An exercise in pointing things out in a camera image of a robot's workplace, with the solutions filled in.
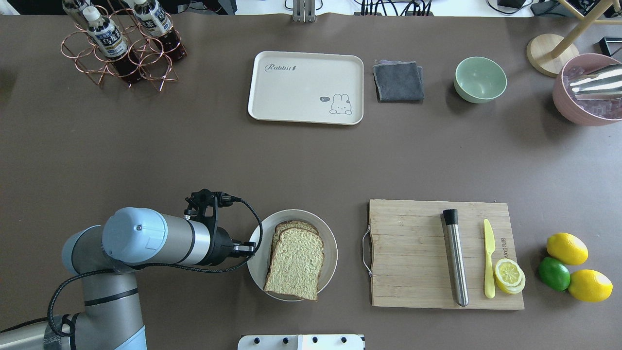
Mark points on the white round plate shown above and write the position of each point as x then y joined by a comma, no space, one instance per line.
258,265

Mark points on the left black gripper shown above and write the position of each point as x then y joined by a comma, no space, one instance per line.
221,245

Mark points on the yellow plastic knife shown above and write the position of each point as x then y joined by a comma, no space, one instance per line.
489,246

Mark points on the pink bowl with ice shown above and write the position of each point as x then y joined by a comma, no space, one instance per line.
592,112

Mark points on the tea bottle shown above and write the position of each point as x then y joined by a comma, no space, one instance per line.
105,33
156,23
74,9

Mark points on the cream rabbit tray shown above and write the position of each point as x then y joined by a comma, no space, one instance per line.
307,88

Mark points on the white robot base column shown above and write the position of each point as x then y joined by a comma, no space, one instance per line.
338,341

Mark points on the lemon slices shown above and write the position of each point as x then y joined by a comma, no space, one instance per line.
509,277

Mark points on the wooden mug tree stand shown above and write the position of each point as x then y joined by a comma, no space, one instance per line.
548,53

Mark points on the copper wire bottle rack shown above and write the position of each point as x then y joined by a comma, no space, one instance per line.
134,43

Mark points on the yellow lemon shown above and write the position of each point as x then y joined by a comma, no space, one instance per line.
567,248
590,286

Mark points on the bread slice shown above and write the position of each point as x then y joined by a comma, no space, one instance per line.
282,226
296,263

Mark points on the aluminium frame post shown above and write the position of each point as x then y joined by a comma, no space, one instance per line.
304,11

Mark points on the tea bottle front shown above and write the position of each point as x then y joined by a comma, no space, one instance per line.
105,33

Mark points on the tea bottle back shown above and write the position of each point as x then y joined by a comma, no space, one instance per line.
74,9

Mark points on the wooden cutting board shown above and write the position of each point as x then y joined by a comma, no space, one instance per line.
410,256

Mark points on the green lime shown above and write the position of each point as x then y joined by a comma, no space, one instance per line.
554,274

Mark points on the grey folded cloth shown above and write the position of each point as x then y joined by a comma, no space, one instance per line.
399,81

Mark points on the metal scoop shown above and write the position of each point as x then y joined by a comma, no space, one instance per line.
602,84

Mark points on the tea bottle middle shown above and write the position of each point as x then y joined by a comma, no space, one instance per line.
156,23

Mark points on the steel muddler with black cap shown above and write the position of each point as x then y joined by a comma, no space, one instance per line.
456,260

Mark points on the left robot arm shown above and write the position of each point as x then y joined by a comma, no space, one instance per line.
107,257

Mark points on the green bowl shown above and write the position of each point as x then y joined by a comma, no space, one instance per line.
479,80

